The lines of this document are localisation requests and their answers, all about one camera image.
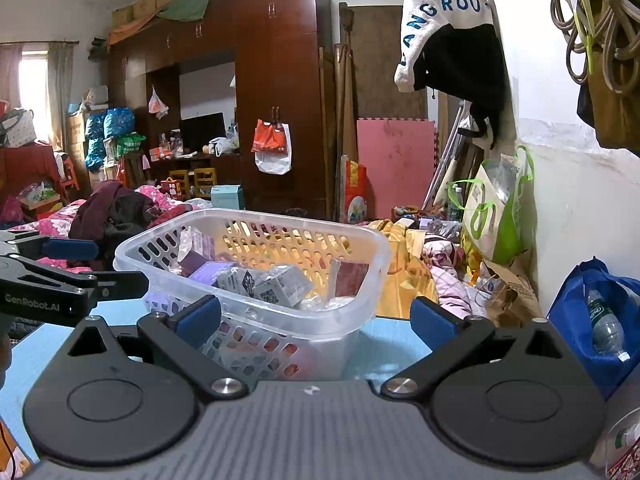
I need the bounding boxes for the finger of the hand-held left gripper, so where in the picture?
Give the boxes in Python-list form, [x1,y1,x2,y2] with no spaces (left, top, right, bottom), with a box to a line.
[0,230,99,263]
[0,256,151,304]

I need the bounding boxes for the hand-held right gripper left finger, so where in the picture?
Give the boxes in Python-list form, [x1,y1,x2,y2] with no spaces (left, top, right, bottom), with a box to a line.
[67,295,249,402]

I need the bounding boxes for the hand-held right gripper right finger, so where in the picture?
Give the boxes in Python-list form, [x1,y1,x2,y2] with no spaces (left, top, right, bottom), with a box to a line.
[381,296,568,402]

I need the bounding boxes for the light purple box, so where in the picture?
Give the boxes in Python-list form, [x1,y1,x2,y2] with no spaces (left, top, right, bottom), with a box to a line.
[189,260,238,288]

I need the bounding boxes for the purple pack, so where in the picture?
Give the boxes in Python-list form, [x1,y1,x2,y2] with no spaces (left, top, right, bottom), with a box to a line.
[177,226,217,267]

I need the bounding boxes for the dark red box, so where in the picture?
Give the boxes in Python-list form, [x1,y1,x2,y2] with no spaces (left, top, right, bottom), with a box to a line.
[332,259,371,298]

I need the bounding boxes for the white plastic basket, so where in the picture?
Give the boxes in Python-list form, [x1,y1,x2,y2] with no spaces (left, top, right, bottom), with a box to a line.
[113,208,394,386]

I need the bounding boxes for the pink floral blanket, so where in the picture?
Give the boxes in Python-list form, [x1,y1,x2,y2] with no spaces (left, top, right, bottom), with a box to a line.
[10,185,193,273]

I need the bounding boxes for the pink patterned bedding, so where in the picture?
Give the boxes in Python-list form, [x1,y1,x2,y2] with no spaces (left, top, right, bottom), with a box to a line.
[422,237,481,318]

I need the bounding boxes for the yellow cloth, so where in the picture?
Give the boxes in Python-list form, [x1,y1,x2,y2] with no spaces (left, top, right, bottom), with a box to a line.
[370,220,438,318]

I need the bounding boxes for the dark clothes pile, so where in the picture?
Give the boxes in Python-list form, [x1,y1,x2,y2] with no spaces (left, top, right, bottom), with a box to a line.
[69,180,178,261]

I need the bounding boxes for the brown paper bag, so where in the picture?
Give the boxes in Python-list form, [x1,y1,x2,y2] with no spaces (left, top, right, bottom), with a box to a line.
[475,250,543,321]

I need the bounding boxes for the red covered cabinet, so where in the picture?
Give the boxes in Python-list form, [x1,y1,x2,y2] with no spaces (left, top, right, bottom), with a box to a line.
[0,144,63,218]

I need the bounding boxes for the green white tote bag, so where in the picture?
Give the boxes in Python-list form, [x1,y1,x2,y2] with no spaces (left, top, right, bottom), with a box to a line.
[446,146,535,266]

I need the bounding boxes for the yellow wooden chair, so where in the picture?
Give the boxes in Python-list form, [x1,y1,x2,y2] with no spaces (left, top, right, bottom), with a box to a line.
[169,170,191,200]
[194,167,217,198]

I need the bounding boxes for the teal box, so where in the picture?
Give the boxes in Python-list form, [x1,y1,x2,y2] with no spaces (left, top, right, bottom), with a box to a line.
[210,185,245,210]

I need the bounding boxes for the blue plastic bags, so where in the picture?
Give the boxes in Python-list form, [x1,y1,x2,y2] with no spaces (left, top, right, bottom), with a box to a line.
[84,107,136,171]

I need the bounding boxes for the white spotted bag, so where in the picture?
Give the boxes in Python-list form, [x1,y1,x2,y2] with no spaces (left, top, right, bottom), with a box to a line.
[0,108,37,148]

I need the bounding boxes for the blue fabric bag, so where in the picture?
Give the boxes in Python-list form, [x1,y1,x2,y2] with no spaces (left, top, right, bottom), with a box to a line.
[547,257,640,401]

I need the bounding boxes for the red yellow sack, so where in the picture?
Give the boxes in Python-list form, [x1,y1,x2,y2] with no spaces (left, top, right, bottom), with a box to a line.
[340,155,368,225]

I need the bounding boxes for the pink foam mat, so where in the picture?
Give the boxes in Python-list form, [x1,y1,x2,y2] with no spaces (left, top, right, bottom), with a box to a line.
[356,118,437,221]

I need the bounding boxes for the colourful printed cloth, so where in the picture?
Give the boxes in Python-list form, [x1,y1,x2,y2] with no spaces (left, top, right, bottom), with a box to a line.
[0,420,36,478]

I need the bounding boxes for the metal crutches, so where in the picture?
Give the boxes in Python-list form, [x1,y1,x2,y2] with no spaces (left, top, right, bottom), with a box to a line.
[422,100,473,211]

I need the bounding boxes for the grey window curtain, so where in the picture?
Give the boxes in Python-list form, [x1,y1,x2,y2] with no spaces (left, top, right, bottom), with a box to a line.
[47,42,75,151]

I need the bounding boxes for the small hanging plastic bag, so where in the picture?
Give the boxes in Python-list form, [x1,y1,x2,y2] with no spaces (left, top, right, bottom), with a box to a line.
[148,86,170,120]

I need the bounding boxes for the white hanging bag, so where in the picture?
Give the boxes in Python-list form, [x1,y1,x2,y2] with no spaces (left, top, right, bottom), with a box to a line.
[255,122,292,176]

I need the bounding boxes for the clear water bottle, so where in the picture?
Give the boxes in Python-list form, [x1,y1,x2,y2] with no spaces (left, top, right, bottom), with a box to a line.
[585,289,631,363]

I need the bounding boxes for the black television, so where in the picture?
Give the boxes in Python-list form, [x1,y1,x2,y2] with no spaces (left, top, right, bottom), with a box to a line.
[180,112,227,153]

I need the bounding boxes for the red hanging bag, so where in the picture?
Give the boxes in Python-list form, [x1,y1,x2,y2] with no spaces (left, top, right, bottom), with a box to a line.
[251,119,286,156]

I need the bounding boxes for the clear plastic bottle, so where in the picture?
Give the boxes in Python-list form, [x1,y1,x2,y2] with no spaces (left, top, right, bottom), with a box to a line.
[607,422,640,471]

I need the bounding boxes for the red printed bag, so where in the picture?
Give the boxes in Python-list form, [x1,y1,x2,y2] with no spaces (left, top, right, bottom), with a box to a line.
[605,440,640,480]

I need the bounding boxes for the white black hanging garment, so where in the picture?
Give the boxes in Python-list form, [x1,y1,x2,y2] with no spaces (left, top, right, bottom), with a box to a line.
[394,0,511,151]

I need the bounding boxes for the brown wooden door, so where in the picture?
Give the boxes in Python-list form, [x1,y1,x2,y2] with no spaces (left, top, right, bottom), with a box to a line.
[340,4,431,221]

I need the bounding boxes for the brown wooden wardrobe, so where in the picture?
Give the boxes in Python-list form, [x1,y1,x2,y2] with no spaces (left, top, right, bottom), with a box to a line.
[107,0,336,221]

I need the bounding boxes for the brown hanging cloth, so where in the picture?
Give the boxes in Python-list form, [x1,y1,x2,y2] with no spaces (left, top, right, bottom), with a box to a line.
[577,35,640,151]

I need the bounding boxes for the coiled rope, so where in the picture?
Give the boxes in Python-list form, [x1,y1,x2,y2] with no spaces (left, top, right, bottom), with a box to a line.
[550,0,640,93]

